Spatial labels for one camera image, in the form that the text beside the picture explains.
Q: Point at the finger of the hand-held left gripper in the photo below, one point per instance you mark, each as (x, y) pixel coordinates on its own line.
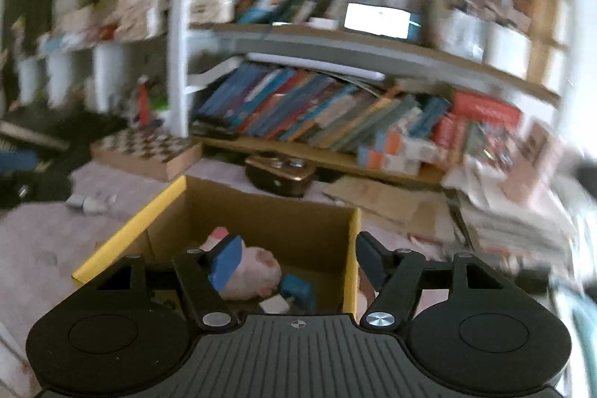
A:
(18, 160)

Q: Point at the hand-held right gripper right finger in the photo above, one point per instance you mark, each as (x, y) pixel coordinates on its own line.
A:
(368, 258)

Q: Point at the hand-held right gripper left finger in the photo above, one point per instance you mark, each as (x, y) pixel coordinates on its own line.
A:
(226, 260)

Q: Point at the yellow cardboard box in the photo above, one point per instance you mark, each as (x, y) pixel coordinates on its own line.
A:
(280, 230)

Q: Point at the white item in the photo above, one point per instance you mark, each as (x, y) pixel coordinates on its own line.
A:
(275, 305)

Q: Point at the small blue item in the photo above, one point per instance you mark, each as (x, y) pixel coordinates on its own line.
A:
(298, 290)

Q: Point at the pink plush toy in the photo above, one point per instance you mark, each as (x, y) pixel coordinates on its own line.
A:
(256, 272)

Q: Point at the small grey item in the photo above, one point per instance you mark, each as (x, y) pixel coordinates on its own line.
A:
(73, 202)

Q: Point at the flat brown cardboard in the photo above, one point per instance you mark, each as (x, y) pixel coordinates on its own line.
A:
(382, 204)

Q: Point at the black electronic keyboard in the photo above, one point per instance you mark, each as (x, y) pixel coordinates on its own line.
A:
(70, 127)

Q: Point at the orange white small box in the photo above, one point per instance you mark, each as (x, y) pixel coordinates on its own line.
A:
(387, 162)
(410, 146)

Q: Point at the brown metallic case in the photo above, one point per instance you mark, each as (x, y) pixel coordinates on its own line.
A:
(280, 176)

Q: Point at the wooden chessboard box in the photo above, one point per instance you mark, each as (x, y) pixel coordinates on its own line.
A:
(149, 151)

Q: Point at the red bottle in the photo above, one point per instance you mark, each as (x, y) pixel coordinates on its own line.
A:
(144, 102)

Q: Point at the stack of papers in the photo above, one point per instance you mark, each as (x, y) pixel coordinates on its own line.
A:
(513, 216)

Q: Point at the white jar green label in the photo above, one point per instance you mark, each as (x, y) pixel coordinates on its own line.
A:
(161, 109)

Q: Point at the long row of leaning books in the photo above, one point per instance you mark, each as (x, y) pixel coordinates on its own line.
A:
(298, 104)

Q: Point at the red books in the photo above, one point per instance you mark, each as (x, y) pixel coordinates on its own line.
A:
(480, 118)

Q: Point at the pink cylinder container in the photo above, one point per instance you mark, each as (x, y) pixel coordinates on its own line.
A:
(534, 165)

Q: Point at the white bookshelf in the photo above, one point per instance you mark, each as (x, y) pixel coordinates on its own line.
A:
(179, 53)

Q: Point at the floral paper house box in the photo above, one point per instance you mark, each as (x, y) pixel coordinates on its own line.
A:
(140, 8)

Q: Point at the teal folder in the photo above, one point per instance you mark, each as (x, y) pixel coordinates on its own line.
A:
(576, 332)

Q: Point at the smartphone with lit screen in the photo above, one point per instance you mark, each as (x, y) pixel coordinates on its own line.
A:
(380, 20)

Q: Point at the clear pen holder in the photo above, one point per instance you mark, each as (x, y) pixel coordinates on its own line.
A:
(461, 34)

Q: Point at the white pen holder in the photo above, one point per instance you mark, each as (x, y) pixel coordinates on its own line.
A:
(508, 50)

